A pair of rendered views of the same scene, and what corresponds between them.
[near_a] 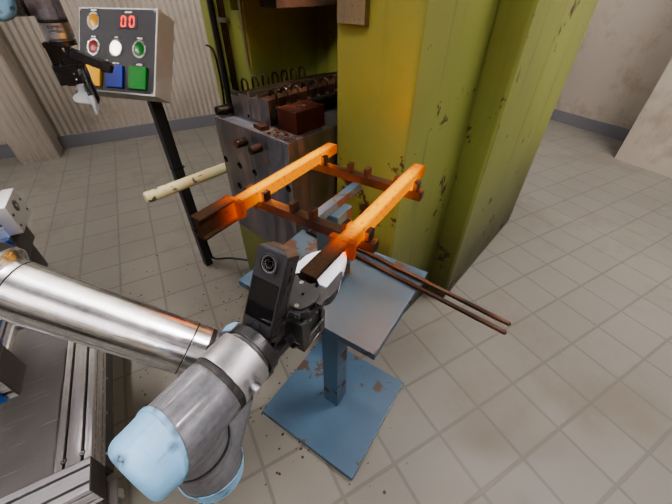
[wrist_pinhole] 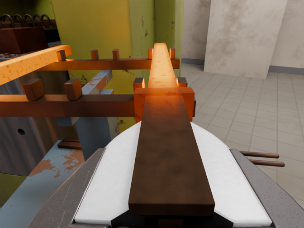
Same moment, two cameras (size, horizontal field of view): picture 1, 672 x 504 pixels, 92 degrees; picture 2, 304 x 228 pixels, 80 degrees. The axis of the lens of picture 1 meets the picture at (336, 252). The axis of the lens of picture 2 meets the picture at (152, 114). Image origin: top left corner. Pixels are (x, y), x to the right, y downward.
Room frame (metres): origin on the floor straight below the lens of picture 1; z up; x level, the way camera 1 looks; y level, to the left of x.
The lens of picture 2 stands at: (0.30, 0.06, 1.00)
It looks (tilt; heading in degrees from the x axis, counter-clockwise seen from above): 28 degrees down; 330
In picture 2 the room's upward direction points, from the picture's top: 2 degrees counter-clockwise
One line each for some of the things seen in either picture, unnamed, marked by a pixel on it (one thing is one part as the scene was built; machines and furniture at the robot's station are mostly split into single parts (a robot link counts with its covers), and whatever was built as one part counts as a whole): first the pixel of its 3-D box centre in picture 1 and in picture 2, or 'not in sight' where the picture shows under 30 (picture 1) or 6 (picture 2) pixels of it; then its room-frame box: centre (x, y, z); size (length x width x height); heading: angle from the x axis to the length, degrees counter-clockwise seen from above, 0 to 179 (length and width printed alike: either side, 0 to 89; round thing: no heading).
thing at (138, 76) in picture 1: (138, 78); not in sight; (1.27, 0.70, 1.01); 0.07 x 0.05 x 0.07; 73
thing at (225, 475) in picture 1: (211, 443); not in sight; (0.16, 0.16, 0.81); 0.11 x 0.08 x 0.11; 177
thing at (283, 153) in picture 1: (313, 166); (46, 94); (1.23, 0.09, 0.69); 0.56 x 0.38 x 0.45; 138
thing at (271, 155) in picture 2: (392, 269); (161, 150); (0.63, -0.15, 0.68); 0.60 x 0.04 x 0.01; 50
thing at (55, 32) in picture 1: (58, 32); not in sight; (1.15, 0.82, 1.15); 0.08 x 0.08 x 0.05
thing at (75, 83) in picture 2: (334, 187); (87, 66); (0.61, 0.00, 0.93); 0.23 x 0.06 x 0.02; 147
